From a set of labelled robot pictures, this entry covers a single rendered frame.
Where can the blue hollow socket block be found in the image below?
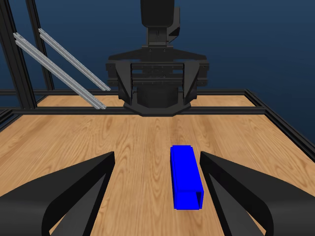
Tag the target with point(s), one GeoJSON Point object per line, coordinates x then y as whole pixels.
{"type": "Point", "coordinates": [184, 172]}

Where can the silver aluminium rail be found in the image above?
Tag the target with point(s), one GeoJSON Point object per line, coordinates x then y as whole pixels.
{"type": "Point", "coordinates": [73, 59]}
{"type": "Point", "coordinates": [59, 71]}

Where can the black table frame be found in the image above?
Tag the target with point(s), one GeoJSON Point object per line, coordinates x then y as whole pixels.
{"type": "Point", "coordinates": [221, 110]}

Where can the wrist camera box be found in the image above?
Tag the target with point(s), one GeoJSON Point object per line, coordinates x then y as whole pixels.
{"type": "Point", "coordinates": [158, 37]}

